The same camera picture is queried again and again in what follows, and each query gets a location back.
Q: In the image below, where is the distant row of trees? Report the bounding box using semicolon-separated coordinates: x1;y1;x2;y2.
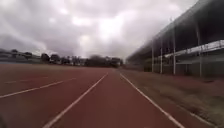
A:
0;48;124;69

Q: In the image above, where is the red running track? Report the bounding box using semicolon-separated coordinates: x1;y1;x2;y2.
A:
0;63;221;128

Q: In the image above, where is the grass strip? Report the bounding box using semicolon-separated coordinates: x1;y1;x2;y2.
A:
119;68;224;128

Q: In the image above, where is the grandstand building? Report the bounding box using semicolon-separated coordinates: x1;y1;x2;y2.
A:
124;0;224;79

